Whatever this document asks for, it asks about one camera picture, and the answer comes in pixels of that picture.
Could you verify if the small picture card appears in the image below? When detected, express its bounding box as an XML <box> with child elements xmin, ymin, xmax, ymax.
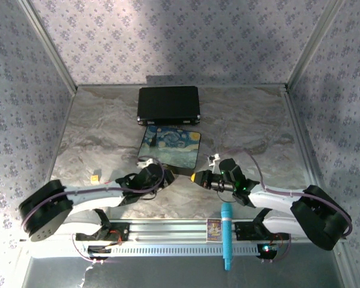
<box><xmin>206</xmin><ymin>218</ymin><xmax>223</xmax><ymax>243</ymax></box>

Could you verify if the blue toy microphone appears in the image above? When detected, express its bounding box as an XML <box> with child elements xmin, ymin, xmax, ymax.
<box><xmin>221</xmin><ymin>202</ymin><xmax>235</xmax><ymax>271</ymax></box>

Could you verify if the black hard case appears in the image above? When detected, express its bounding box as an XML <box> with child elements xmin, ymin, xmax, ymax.
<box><xmin>137</xmin><ymin>86</ymin><xmax>202</xmax><ymax>126</ymax></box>

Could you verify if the black connector module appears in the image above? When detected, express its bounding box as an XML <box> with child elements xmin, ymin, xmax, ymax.
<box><xmin>86</xmin><ymin>245</ymin><xmax>112</xmax><ymax>260</ymax></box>

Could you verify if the black controller board with LED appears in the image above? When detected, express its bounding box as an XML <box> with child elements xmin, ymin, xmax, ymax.
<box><xmin>257</xmin><ymin>243</ymin><xmax>279</xmax><ymax>260</ymax></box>

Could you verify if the grey metal sheet panel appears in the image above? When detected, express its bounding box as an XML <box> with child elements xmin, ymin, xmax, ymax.
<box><xmin>22</xmin><ymin>256</ymin><xmax>346</xmax><ymax>288</ymax></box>

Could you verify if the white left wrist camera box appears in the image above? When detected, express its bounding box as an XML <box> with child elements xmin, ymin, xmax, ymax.
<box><xmin>136</xmin><ymin>158</ymin><xmax>157</xmax><ymax>169</ymax></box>

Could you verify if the aluminium mounting rail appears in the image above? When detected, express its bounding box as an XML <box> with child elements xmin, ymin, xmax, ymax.
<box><xmin>19</xmin><ymin>218</ymin><xmax>347</xmax><ymax>243</ymax></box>

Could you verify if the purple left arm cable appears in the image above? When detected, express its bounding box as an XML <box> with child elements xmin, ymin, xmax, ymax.
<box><xmin>21</xmin><ymin>156</ymin><xmax>166</xmax><ymax>233</ymax></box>

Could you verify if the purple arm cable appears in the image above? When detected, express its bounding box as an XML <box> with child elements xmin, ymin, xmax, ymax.
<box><xmin>21</xmin><ymin>156</ymin><xmax>166</xmax><ymax>233</ymax></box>
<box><xmin>220</xmin><ymin>148</ymin><xmax>354</xmax><ymax>238</ymax></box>

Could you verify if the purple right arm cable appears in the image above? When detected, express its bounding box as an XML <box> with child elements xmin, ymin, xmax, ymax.
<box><xmin>220</xmin><ymin>148</ymin><xmax>354</xmax><ymax>238</ymax></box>

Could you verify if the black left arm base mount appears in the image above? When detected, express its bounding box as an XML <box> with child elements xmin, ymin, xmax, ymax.
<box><xmin>74</xmin><ymin>221</ymin><xmax>130</xmax><ymax>242</ymax></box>

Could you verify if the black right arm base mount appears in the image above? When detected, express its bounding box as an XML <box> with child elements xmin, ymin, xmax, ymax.
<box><xmin>233</xmin><ymin>221</ymin><xmax>290</xmax><ymax>241</ymax></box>

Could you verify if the slotted grey cable duct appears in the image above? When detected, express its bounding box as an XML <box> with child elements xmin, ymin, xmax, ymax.
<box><xmin>82</xmin><ymin>245</ymin><xmax>262</xmax><ymax>258</ymax></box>

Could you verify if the aluminium side frame rail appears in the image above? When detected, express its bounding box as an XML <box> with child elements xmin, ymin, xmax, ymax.
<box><xmin>283</xmin><ymin>85</ymin><xmax>359</xmax><ymax>288</ymax></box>

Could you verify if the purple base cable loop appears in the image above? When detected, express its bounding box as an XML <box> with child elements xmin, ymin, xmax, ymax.
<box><xmin>71</xmin><ymin>232</ymin><xmax>106</xmax><ymax>265</ymax></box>
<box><xmin>261</xmin><ymin>232</ymin><xmax>292</xmax><ymax>264</ymax></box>

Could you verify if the aluminium corner frame post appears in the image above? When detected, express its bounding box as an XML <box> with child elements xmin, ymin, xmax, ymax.
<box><xmin>17</xmin><ymin>0</ymin><xmax>78</xmax><ymax>92</ymax></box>
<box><xmin>286</xmin><ymin>0</ymin><xmax>347</xmax><ymax>91</ymax></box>

